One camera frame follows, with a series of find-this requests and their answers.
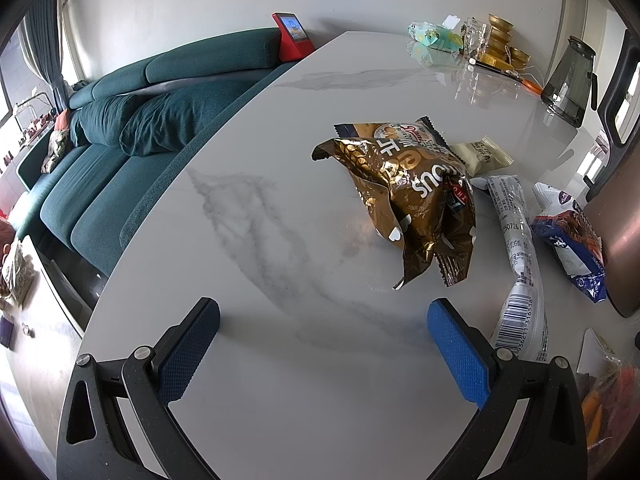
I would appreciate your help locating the blue white wafer packet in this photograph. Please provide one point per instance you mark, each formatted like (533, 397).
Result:
(565, 240)

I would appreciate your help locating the dark teal curtain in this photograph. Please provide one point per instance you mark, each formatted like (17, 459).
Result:
(45, 35)

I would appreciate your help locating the long white snack packet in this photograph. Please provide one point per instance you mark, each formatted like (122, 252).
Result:
(515, 240)

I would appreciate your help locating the black tea tray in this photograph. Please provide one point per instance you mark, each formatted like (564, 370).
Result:
(492, 66)

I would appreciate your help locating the purple wallet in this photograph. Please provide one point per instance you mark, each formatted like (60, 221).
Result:
(6, 332)

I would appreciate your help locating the beige small snack packet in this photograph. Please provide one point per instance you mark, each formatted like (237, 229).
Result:
(482, 155)

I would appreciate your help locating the red smart display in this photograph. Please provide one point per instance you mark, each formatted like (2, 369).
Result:
(295, 45)

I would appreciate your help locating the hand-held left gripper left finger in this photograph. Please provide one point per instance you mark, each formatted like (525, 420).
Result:
(187, 350)

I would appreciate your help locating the stack of gold bowls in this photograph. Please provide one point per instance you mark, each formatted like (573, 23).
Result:
(500, 35)

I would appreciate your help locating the clear bag of colourful snacks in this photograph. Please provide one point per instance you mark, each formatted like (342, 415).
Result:
(610, 395)

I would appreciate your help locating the gold brown snack bag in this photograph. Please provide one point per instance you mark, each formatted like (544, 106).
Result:
(400, 190)

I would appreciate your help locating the white coffee table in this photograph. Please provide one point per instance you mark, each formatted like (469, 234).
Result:
(45, 360)

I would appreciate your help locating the clear bag of nuts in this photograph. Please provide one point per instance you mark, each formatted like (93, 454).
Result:
(17, 272)

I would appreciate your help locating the dark glass pitcher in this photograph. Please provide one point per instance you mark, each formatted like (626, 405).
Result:
(567, 85)

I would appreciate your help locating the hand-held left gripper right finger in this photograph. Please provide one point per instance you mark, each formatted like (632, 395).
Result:
(457, 355)

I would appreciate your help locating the teal sofa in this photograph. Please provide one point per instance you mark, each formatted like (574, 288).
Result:
(100, 185)

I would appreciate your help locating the patterned pillow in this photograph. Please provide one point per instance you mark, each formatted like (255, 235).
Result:
(56, 150)

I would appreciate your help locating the glass jar with lid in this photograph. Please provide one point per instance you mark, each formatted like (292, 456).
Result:
(475, 37)

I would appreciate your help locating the brown cream snack packet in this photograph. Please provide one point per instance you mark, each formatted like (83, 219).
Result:
(395, 132)

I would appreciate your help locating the teal sofa cushion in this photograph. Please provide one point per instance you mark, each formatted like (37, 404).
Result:
(102, 117)
(175, 120)

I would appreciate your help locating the pink striped snack packet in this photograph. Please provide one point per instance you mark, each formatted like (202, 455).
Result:
(597, 155)

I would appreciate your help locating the green wet wipes pack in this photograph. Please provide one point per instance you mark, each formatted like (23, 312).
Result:
(430, 35)

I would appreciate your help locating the yellow orange box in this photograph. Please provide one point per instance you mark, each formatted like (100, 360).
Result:
(531, 85)

